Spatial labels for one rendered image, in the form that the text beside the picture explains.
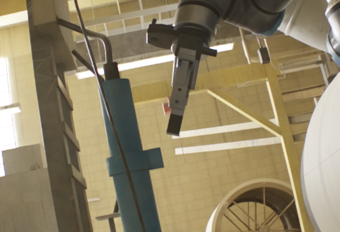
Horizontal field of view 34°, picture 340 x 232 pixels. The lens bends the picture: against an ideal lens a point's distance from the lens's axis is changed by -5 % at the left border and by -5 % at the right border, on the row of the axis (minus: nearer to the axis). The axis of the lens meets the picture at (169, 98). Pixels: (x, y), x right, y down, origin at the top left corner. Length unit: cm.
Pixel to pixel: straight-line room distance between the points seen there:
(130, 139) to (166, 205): 1135
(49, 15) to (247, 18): 45
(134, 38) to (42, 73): 814
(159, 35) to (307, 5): 549
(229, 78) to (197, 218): 450
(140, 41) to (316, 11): 346
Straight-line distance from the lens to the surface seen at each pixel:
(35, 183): 714
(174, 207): 1218
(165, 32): 114
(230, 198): 896
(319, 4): 662
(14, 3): 1205
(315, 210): 357
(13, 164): 754
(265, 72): 854
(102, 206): 1227
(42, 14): 96
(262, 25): 123
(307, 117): 831
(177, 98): 103
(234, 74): 847
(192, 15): 115
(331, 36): 143
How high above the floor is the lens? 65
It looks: 17 degrees up
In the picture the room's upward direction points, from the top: 12 degrees counter-clockwise
